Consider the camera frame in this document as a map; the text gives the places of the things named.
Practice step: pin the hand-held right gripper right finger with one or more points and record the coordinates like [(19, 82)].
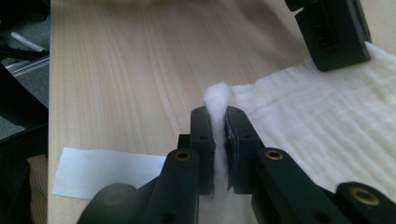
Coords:
[(243, 146)]

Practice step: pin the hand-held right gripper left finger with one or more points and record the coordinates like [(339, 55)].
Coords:
[(204, 140)]

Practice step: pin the white towel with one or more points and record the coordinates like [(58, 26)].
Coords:
[(311, 118)]

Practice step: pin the white paper label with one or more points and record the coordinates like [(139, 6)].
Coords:
[(102, 171)]

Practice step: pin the tan mesh fabric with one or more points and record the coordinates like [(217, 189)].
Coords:
[(37, 186)]

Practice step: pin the grey metal tube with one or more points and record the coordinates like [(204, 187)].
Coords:
[(29, 42)]

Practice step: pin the aluminium floor rail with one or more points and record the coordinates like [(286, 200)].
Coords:
[(29, 66)]

